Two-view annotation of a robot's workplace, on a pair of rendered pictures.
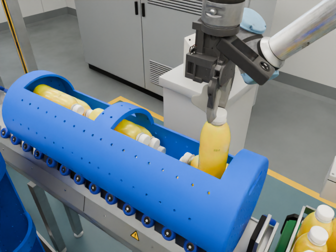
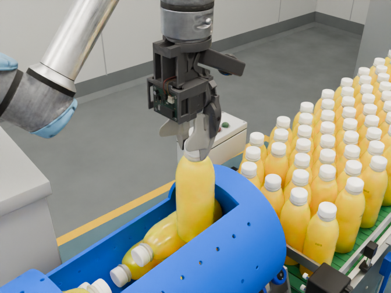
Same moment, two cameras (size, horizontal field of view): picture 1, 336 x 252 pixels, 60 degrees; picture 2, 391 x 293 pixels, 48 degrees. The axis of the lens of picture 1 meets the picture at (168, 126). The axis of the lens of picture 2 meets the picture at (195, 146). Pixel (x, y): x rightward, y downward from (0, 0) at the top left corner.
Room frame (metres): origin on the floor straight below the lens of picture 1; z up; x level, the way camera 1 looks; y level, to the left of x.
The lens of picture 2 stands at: (0.43, 0.50, 1.76)
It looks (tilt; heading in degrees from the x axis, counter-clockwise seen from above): 34 degrees down; 280
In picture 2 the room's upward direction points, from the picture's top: straight up
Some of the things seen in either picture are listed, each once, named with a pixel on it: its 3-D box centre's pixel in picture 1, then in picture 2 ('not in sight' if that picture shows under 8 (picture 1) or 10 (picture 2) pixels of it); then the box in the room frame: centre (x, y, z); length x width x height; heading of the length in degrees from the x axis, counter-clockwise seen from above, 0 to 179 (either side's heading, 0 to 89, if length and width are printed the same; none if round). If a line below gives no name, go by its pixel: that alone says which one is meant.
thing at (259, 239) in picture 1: (256, 239); not in sight; (0.45, -0.24, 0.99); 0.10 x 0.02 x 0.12; 146
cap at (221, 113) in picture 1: (217, 116); (195, 149); (0.54, -0.11, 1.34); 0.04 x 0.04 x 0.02
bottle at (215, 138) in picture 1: (213, 149); (195, 193); (0.54, -0.11, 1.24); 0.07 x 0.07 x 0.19
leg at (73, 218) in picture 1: (69, 203); not in sight; (1.09, 0.58, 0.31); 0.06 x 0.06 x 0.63; 56
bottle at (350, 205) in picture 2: not in sight; (346, 216); (0.20, -0.38, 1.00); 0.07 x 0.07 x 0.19
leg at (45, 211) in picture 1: (49, 220); not in sight; (0.98, 0.66, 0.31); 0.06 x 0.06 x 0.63; 56
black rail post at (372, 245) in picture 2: not in sight; (368, 256); (0.14, -0.31, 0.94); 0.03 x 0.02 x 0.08; 56
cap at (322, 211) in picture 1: (324, 214); (248, 170); (0.45, -0.39, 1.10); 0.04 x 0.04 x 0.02
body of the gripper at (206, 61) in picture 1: (213, 52); (183, 75); (0.55, -0.09, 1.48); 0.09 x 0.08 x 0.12; 56
